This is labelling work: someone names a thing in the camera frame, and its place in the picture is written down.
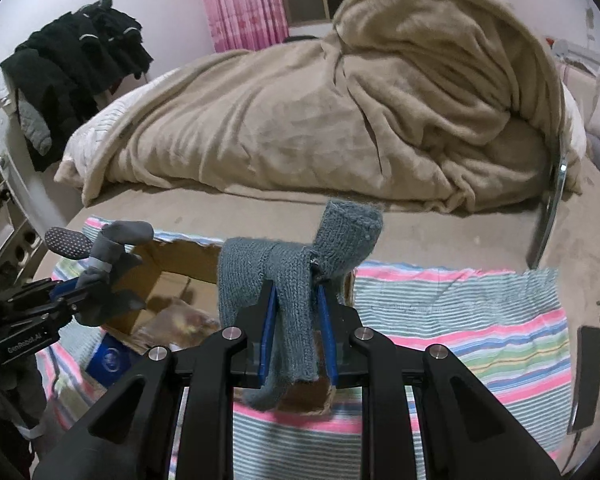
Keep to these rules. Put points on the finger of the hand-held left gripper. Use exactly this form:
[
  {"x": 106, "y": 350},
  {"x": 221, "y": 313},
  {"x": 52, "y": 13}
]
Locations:
[
  {"x": 55, "y": 312},
  {"x": 62, "y": 291}
]

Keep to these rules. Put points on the white quilted bedding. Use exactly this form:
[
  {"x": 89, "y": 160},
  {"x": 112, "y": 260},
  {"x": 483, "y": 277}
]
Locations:
[{"x": 97, "y": 127}]

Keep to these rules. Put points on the cardboard box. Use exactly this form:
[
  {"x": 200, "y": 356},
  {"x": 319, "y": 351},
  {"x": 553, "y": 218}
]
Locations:
[{"x": 160, "y": 285}]

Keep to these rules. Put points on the chrome metal bar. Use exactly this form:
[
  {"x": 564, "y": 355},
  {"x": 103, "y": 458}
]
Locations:
[{"x": 550, "y": 210}]

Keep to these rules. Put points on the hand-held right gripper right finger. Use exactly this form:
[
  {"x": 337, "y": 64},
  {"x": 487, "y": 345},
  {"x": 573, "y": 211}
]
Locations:
[{"x": 328, "y": 345}]

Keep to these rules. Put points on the blue packet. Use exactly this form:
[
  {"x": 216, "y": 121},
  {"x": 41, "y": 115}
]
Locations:
[{"x": 111, "y": 357}]

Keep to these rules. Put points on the grey dotted-sole sock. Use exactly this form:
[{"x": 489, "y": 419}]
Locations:
[{"x": 107, "y": 265}]

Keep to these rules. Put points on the clear plastic package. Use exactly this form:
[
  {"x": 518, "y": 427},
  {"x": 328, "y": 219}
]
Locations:
[{"x": 177, "y": 322}]

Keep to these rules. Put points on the beige fleece blanket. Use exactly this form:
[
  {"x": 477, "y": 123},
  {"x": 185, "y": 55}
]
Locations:
[{"x": 360, "y": 120}]

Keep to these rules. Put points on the pile of dark clothes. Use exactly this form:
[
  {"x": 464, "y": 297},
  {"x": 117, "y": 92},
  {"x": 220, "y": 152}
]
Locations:
[{"x": 75, "y": 70}]

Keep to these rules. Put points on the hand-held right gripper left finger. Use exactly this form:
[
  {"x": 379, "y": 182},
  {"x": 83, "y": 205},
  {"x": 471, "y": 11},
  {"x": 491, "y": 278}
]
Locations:
[{"x": 266, "y": 340}]

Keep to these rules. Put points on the pink curtain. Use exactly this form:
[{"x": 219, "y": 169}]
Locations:
[{"x": 235, "y": 5}]

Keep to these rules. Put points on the striped pastel cloth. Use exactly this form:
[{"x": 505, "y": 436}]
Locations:
[{"x": 455, "y": 330}]

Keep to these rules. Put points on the blue-grey knit sock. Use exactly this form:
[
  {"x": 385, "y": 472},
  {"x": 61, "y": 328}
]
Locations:
[{"x": 300, "y": 300}]

